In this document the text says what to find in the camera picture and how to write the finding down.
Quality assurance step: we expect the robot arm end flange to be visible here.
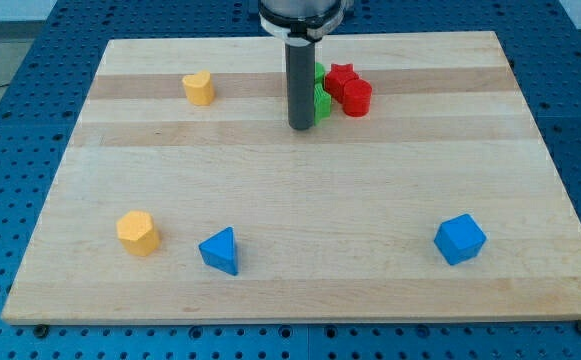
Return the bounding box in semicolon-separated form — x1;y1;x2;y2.
258;0;355;47

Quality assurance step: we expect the wooden board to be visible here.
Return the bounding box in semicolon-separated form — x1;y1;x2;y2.
2;31;581;325

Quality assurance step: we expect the green star block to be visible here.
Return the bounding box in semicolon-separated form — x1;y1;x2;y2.
314;83;332;126

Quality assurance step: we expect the blue triangle block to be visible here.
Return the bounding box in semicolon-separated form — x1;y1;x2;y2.
198;227;239;276

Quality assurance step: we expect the red star block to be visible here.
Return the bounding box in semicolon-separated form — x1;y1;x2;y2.
324;63;359;103

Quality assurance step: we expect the red cylinder block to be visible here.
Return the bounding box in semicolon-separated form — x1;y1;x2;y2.
342;79;373;117

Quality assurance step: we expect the green block behind rod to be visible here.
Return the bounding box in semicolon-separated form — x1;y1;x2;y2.
314;62;325;84

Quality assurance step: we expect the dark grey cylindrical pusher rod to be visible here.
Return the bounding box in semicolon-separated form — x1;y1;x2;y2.
285;43;315;131

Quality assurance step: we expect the yellow heart block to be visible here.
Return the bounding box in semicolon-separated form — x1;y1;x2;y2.
182;70;215;106

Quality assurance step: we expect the yellow hexagon block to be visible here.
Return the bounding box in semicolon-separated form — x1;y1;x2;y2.
116;210;161;257

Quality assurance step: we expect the blue cube block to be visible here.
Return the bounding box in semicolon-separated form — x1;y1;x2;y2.
434;214;487;266

